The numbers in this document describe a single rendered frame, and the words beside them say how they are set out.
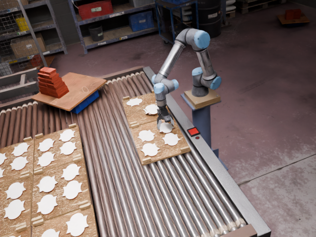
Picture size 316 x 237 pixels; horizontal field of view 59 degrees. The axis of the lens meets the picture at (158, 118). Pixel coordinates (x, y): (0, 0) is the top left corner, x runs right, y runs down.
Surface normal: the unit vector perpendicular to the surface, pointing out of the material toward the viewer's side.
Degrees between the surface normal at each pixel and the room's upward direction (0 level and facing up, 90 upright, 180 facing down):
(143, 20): 90
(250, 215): 0
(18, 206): 0
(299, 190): 0
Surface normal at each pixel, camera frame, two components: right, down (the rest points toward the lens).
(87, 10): 0.34, 0.54
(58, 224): -0.13, -0.78
